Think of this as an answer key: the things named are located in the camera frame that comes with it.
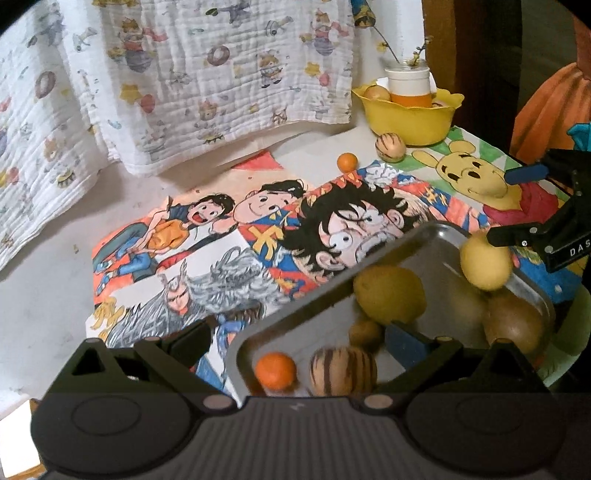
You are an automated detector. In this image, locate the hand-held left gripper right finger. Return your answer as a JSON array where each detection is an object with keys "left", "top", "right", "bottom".
[{"left": 362, "top": 323, "right": 541, "bottom": 411}]

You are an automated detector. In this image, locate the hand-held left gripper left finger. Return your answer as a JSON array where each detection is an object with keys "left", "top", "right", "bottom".
[{"left": 60, "top": 318, "right": 236, "bottom": 411}]

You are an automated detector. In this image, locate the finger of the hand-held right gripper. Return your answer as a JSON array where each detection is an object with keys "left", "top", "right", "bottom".
[
  {"left": 505, "top": 157, "right": 573, "bottom": 186},
  {"left": 488, "top": 224, "right": 560, "bottom": 251}
]

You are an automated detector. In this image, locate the small brown kiwi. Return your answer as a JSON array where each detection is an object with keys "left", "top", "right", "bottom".
[{"left": 348, "top": 318, "right": 385, "bottom": 352}]

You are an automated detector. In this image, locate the round yellow pear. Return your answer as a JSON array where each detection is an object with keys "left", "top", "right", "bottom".
[{"left": 459, "top": 231, "right": 514, "bottom": 291}]

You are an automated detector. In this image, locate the yellow lemon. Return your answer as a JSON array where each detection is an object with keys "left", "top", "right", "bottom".
[{"left": 353, "top": 265, "right": 426, "bottom": 324}]

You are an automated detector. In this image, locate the striped pepino melon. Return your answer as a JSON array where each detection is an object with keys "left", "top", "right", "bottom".
[
  {"left": 308, "top": 346, "right": 378, "bottom": 398},
  {"left": 375, "top": 132, "right": 408, "bottom": 164}
]

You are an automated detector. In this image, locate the large brown kiwi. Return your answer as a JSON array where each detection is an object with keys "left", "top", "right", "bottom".
[{"left": 482, "top": 292, "right": 546, "bottom": 354}]

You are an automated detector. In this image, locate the metal tray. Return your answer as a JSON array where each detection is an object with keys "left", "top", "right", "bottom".
[{"left": 226, "top": 222, "right": 557, "bottom": 402}]

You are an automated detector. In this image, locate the orange mandarin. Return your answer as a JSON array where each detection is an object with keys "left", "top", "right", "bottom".
[{"left": 255, "top": 352, "right": 297, "bottom": 392}]

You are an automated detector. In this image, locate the orange cloth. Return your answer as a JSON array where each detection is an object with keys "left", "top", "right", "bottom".
[{"left": 510, "top": 60, "right": 591, "bottom": 160}]

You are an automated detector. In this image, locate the cartoon collage poster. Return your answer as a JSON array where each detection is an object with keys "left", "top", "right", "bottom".
[{"left": 85, "top": 150, "right": 575, "bottom": 402}]

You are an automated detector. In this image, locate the yellow scalloped bowl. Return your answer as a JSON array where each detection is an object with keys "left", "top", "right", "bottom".
[{"left": 352, "top": 84, "right": 465, "bottom": 146}]

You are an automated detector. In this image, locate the white and orange vase cup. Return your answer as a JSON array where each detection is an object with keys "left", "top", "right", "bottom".
[{"left": 385, "top": 64, "right": 433, "bottom": 108}]

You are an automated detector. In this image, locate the yellow flower twig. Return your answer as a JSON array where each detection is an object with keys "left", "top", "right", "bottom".
[{"left": 372, "top": 25, "right": 435, "bottom": 70}]

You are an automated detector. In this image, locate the dark patterned hanging item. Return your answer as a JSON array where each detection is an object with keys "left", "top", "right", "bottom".
[{"left": 350, "top": 0, "right": 377, "bottom": 26}]

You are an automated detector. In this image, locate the white cartoon printed blanket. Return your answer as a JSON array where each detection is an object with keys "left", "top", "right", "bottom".
[
  {"left": 60, "top": 0, "right": 356, "bottom": 176},
  {"left": 0, "top": 9, "right": 109, "bottom": 273}
]

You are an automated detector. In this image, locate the wooden door frame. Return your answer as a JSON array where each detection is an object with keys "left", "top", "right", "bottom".
[{"left": 424, "top": 0, "right": 525, "bottom": 139}]

